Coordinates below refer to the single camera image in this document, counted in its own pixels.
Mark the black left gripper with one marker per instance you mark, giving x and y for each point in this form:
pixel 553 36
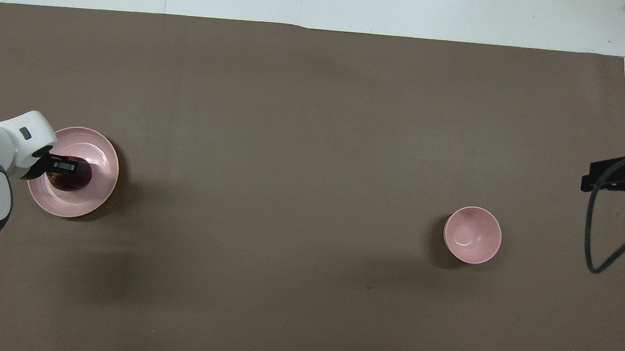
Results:
pixel 39 165

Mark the dark red apple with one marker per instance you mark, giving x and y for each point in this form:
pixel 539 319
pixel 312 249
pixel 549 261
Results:
pixel 75 183

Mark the pink plate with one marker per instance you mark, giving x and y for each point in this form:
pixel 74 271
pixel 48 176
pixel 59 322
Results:
pixel 99 153

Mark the pink bowl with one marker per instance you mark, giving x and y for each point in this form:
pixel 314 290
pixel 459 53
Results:
pixel 472 235

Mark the brown table mat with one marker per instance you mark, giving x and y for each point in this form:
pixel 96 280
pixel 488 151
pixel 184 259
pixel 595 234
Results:
pixel 304 141

